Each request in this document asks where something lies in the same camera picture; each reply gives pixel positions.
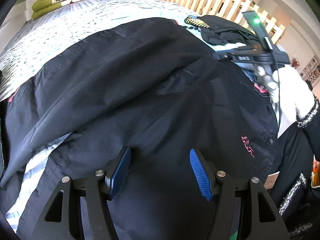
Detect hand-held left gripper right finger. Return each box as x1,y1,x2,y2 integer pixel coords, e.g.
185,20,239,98
189,148,291,240

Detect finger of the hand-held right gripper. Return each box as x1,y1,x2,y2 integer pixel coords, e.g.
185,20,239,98
212,50,233,61

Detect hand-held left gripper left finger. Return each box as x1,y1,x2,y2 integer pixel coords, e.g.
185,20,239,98
31,146,132,240

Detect black garment with yellow label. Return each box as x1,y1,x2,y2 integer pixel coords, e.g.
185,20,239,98
184,15,260,48

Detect black garment with pink trim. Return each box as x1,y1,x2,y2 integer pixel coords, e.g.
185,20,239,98
0,17,279,240

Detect person's right forearm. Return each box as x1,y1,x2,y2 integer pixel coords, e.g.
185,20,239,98
296,98,320,162

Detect person's right hand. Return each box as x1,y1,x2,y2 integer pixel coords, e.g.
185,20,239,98
255,63,316,120

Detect light blue jeans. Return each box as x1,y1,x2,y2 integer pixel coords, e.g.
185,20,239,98
235,61,261,83

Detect white lattice shelf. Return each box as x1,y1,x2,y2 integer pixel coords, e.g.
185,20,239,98
299,55,320,86

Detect person's black trimmed clothing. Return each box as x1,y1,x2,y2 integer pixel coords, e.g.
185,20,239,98
271,124,320,240

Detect blue striped quilt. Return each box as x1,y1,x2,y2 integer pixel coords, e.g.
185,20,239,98
0,0,241,230

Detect green floral folded quilt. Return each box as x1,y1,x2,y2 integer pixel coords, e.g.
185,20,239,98
31,0,118,21

